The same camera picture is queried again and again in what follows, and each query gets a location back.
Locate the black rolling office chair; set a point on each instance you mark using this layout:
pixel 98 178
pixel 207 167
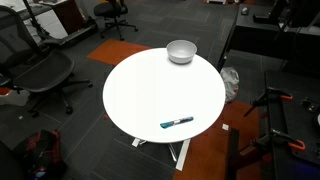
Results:
pixel 112 9

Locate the black box on desk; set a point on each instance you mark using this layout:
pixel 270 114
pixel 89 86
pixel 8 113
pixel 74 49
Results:
pixel 264 18

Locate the orange handled clamp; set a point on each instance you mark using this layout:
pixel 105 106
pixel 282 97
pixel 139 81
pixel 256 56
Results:
pixel 264 143
pixel 269 95

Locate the orange handled clamp lower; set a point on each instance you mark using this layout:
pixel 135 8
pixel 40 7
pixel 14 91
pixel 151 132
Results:
pixel 264 143

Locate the teal marker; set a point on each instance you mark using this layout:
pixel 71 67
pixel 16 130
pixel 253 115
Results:
pixel 176 122

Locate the computer mouse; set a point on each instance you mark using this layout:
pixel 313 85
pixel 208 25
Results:
pixel 245 11

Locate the white bowl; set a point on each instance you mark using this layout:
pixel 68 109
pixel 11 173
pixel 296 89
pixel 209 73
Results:
pixel 181 51

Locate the black mesh office chair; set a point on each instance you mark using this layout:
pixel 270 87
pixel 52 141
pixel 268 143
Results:
pixel 25 66

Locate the brown wooden cabinet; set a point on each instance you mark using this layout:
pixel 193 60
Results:
pixel 68 13

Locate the orange handled clamp upper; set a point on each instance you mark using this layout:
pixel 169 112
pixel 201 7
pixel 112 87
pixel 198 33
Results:
pixel 269 95

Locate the black desk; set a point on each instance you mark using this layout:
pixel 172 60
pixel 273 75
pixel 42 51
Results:
pixel 299 47

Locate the white plastic bag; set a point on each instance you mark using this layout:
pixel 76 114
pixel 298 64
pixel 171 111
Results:
pixel 231 82

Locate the red black backpack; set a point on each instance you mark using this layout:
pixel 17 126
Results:
pixel 40 156

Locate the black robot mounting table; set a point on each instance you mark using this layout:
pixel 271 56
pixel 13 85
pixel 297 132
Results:
pixel 299 118

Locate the white round table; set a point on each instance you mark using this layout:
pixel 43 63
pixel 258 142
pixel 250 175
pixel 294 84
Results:
pixel 147 89

